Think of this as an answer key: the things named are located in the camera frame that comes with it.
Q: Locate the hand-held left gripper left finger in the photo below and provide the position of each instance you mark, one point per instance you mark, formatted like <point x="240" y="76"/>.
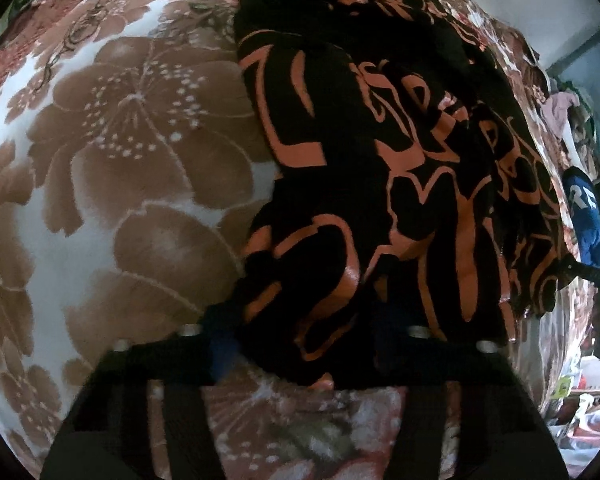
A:
<point x="222" y="355"/>

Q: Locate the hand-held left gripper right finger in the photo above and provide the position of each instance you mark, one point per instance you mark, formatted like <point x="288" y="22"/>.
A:
<point x="430" y="360"/>

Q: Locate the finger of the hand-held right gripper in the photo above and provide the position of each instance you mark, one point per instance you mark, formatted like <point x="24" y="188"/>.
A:
<point x="582" y="269"/>

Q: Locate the black hoodie with orange print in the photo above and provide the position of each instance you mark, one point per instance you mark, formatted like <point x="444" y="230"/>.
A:
<point x="380" y="160"/>

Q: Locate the pile of mixed clothes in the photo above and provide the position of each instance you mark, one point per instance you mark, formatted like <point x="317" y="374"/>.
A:
<point x="582" y="130"/>

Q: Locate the blue garment with white letters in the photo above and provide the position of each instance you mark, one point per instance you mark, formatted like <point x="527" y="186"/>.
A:
<point x="585" y="210"/>

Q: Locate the pink cloth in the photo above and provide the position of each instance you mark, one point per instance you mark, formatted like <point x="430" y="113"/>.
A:
<point x="557" y="110"/>

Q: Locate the floral blanket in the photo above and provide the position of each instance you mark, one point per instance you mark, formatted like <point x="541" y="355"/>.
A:
<point x="130" y="160"/>

